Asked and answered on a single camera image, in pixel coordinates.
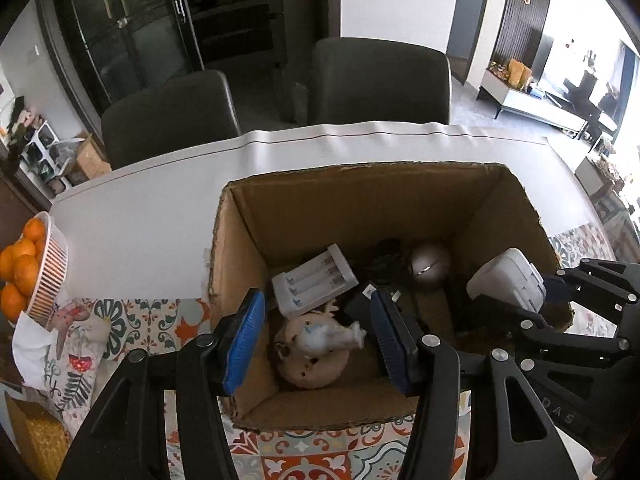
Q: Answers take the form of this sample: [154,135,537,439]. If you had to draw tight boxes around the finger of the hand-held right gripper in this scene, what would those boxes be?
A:
[542,257,640,311]
[475,292,633,376]

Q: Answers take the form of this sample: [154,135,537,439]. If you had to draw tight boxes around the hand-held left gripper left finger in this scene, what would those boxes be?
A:
[55,287,267,480]

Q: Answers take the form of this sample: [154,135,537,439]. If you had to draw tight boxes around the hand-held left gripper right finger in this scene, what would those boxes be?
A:
[369,287,573,480]

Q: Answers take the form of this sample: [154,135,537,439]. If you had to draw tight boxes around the white power adapter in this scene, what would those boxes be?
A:
[466,247,547,313]

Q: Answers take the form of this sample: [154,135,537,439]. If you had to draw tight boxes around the masked doll keychain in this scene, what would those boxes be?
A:
[295,321,364,358]

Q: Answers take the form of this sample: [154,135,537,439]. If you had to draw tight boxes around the beige cartoon head figurine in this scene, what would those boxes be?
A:
[272,302,351,390]

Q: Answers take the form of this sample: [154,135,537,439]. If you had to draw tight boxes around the silver round case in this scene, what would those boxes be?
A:
[409,241,453,292]

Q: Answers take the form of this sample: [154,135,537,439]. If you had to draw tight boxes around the white battery charger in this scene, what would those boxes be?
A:
[271,243,358,318]

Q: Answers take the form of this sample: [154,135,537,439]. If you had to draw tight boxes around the brown cardboard box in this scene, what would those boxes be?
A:
[202,161,576,433]

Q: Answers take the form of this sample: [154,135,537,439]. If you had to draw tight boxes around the dark bundle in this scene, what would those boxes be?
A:
[364,237,412,286]

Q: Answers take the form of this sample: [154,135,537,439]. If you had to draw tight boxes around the floral printed cloth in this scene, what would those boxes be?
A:
[45,300,112,411]

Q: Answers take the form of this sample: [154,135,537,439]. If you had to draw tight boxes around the patterned tile tablecloth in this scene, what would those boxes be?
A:
[50,120,616,480]

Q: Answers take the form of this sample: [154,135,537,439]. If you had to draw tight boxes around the white tv console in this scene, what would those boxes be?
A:
[477,67,591,136]

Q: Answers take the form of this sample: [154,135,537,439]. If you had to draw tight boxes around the white slatted fruit basket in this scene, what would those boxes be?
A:
[20,210,70,331]

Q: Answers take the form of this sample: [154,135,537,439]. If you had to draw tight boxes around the white folded cloth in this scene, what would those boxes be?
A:
[11,310,63,388]

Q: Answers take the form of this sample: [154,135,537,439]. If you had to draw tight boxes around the yellow paper bag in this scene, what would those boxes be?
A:
[507,58,533,86]

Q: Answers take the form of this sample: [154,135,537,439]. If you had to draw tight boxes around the pile of oranges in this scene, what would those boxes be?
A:
[0,216,51,323]

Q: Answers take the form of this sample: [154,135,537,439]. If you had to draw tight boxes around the dark grey dining chair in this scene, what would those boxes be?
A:
[307,37,453,126]
[100,70,243,171]

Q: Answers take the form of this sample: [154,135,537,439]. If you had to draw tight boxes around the small cardboard box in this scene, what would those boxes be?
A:
[75,132,112,181]

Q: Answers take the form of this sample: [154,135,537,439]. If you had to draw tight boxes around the white cube shelf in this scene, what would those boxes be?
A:
[20,120,76,196]

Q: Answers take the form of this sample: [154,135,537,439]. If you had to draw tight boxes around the grey door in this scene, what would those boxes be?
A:
[447,0,493,86]

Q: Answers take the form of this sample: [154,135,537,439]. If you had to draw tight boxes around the black glass cabinet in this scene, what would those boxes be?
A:
[50,0,341,126]

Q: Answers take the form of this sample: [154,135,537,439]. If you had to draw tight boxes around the dark slatted wall panel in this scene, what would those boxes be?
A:
[492,0,556,76]

